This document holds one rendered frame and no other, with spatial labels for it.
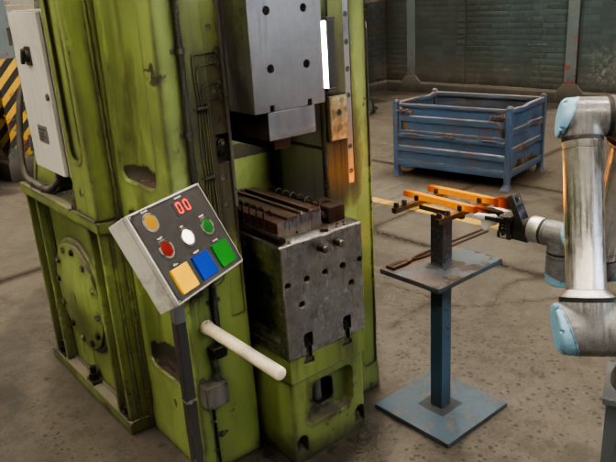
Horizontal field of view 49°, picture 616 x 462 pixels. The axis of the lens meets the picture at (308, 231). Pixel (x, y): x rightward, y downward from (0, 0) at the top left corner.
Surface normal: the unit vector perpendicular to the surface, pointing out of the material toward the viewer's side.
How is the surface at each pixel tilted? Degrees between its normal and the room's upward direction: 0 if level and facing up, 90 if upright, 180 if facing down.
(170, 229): 60
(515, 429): 0
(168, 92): 90
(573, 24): 90
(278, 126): 90
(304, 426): 89
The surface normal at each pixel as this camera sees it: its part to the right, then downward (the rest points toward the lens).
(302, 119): 0.63, 0.22
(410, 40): -0.71, 0.28
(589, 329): -0.15, -0.06
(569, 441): -0.06, -0.94
